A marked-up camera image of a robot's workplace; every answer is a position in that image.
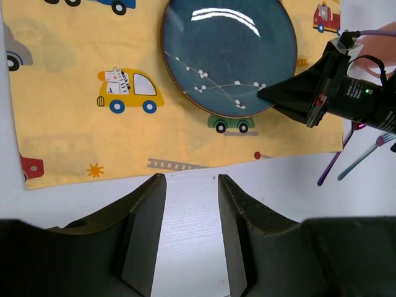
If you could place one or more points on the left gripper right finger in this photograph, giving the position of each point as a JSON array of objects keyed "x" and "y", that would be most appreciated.
[{"x": 268, "y": 254}]

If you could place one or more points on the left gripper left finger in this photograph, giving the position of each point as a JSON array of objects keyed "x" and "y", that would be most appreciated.
[{"x": 111, "y": 252}]

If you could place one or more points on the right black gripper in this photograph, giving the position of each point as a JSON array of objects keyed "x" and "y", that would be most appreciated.
[{"x": 326, "y": 88}]

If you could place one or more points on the purple metallic spoon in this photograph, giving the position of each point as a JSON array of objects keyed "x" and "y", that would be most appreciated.
[{"x": 354, "y": 127}]

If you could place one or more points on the dark blue ceramic plate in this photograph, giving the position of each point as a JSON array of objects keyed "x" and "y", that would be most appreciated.
[{"x": 220, "y": 54}]

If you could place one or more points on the yellow car-print placemat cloth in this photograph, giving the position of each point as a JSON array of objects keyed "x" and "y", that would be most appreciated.
[{"x": 92, "y": 97}]

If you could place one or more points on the iridescent metallic fork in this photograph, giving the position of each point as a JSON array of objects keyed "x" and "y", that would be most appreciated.
[{"x": 380, "y": 141}]

